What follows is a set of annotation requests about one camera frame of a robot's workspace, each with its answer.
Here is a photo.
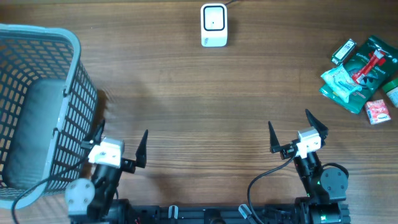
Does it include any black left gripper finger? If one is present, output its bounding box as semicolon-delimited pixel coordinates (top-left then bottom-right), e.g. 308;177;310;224
136;129;149;168
80;119;106;149

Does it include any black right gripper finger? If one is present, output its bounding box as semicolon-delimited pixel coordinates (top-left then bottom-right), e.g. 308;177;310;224
305;109;328;137
268;121;280;153

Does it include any mint toilet wipes pack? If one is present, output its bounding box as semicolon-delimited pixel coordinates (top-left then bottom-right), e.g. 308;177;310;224
321;65;362;103

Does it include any red white tissue pack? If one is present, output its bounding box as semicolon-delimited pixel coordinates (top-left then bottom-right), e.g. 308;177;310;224
365;100;391;124

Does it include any green white gum box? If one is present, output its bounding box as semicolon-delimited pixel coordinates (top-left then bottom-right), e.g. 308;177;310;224
331;39;356;66

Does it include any green lid jar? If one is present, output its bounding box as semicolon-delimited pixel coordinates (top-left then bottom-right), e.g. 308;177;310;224
382;78;398;108

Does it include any green grip gloves package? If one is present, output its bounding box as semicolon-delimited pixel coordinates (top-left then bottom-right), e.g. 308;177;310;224
319;35;397;114

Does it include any red snack stick packet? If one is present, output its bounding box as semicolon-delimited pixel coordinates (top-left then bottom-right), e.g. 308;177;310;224
352;50;385;84

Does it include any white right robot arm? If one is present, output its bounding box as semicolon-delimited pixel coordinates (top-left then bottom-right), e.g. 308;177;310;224
262;110;351;224

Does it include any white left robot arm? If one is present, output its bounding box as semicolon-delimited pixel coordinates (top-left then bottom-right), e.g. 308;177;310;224
65;120;149;223

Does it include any white barcode scanner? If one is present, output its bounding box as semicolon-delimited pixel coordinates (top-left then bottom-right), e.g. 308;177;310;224
200;3;228;47

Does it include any grey plastic shopping basket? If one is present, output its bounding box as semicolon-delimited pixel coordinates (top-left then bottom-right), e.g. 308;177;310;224
1;24;98;209

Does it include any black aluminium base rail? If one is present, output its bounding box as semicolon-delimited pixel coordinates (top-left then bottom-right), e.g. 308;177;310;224
68;199;351;224

